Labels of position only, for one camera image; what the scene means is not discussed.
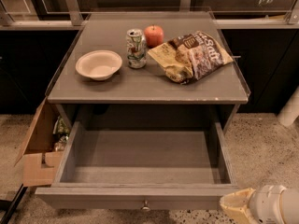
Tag red apple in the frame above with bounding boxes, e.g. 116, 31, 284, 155
144, 25, 164, 48

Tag green snack bags in box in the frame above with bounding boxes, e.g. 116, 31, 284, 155
53, 116, 70, 151

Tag metal window frame rail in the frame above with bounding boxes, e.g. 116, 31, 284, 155
0, 0, 298, 30

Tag brown cardboard box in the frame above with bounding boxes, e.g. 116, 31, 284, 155
15, 99, 64, 187

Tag yellow brown chip bag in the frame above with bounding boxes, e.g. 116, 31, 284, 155
148, 31, 234, 84

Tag black bar on floor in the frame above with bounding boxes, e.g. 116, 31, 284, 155
0, 184, 27, 224

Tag green white soda can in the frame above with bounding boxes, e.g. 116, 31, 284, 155
126, 28, 147, 69

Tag grey wooden drawer cabinet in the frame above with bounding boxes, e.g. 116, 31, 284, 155
48, 11, 249, 128

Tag grey top drawer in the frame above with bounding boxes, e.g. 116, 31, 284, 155
36, 123, 238, 210

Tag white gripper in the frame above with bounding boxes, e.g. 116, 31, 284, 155
220, 185, 286, 224

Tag white paper bowl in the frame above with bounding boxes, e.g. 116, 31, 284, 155
76, 50, 122, 81

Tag metal top drawer knob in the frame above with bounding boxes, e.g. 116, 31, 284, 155
141, 200, 150, 212

